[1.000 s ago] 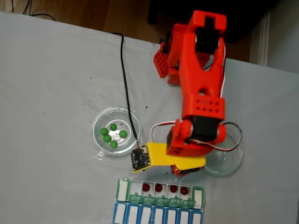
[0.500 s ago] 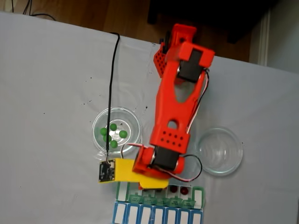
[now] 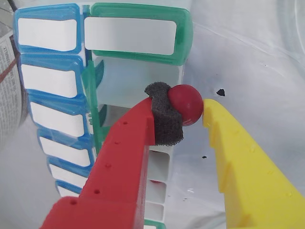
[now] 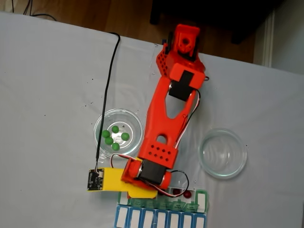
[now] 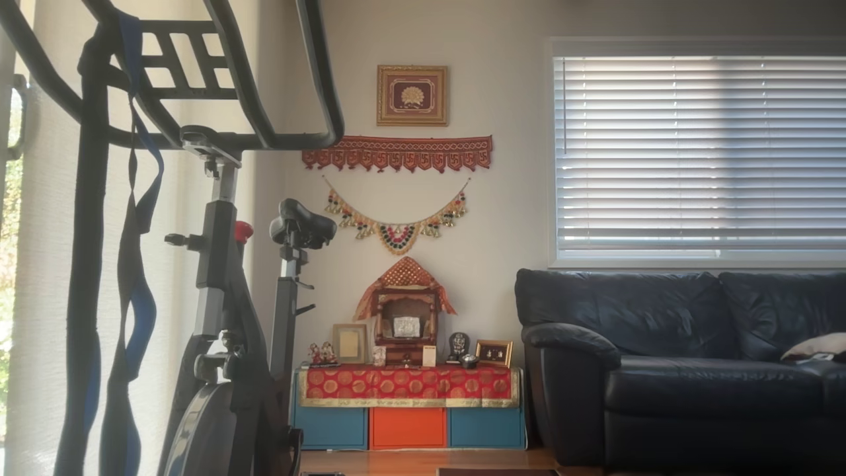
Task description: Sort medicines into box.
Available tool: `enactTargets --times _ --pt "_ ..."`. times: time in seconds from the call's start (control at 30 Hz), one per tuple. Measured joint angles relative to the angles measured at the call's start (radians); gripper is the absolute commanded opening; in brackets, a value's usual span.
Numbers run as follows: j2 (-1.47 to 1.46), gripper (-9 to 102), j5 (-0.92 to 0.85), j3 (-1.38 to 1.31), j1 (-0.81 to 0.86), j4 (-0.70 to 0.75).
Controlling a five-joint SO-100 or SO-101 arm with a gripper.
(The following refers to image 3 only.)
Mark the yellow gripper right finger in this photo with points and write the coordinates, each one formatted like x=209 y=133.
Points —
x=250 y=179

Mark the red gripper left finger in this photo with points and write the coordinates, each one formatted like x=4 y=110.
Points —
x=114 y=179

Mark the red candy pill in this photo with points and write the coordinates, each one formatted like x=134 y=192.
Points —
x=155 y=182
x=188 y=102

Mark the printed newspaper sheet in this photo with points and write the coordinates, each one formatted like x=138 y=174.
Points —
x=7 y=83

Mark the blue green pill organizer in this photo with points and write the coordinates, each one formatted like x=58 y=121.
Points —
x=128 y=35

